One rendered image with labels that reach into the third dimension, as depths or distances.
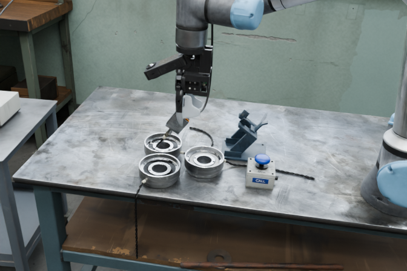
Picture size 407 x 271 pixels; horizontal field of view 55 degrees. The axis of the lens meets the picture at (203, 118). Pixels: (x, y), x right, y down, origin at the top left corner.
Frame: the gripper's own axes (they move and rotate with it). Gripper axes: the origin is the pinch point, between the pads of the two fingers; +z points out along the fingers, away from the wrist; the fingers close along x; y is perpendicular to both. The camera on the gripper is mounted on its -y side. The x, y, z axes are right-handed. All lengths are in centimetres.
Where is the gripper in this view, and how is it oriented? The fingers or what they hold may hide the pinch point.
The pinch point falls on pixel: (179, 118)
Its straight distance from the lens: 102.8
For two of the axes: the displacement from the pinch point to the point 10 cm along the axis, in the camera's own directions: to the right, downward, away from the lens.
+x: 1.1, -4.6, 8.8
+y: 9.9, 1.0, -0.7
